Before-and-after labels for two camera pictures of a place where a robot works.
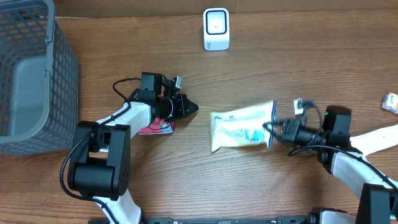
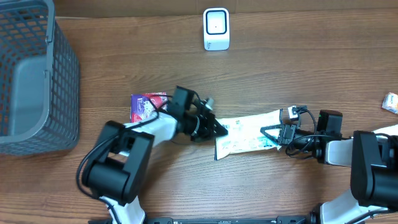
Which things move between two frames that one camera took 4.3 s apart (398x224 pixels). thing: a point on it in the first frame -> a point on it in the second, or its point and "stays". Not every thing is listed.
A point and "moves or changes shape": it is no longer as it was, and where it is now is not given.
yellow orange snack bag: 252,125 moves or changes shape
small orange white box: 390,102 stays
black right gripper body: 305,137 stays
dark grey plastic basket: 40,92 stays
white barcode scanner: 216,28 stays
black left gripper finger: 189,106 -> 219,130
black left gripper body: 171,109 -> 198,127
